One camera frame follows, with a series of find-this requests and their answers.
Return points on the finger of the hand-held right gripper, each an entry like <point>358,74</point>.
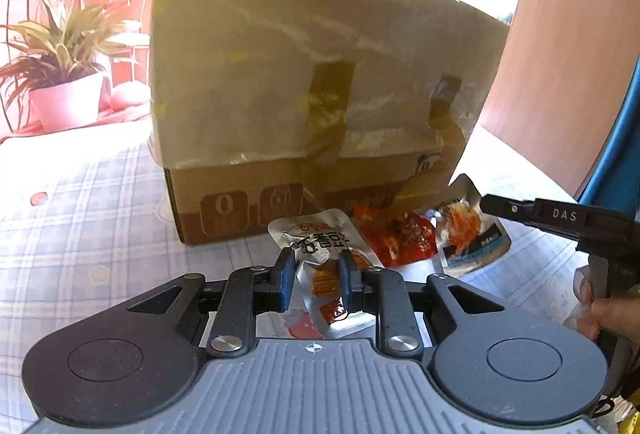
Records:
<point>505,209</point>

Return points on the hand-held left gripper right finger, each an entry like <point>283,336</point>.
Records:
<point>346,284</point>

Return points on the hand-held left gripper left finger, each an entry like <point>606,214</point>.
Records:
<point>286,281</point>

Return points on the silver blue-printed snack packet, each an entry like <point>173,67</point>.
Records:
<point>465,239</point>

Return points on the silver orange snack packet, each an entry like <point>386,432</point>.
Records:
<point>320,239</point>

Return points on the person's right hand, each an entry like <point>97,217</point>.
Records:
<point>617,319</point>

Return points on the red snack packet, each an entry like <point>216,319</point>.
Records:
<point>400,239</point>

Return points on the blue curtain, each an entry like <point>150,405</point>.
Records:
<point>617,153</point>

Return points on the brown wooden door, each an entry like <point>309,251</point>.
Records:
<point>565,38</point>

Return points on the taped cardboard box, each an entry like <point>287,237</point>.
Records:
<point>300,63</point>

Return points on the plaid tablecloth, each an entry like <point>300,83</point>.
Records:
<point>75,224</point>

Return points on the potted plant in pink pot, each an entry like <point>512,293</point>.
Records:
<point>70,103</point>

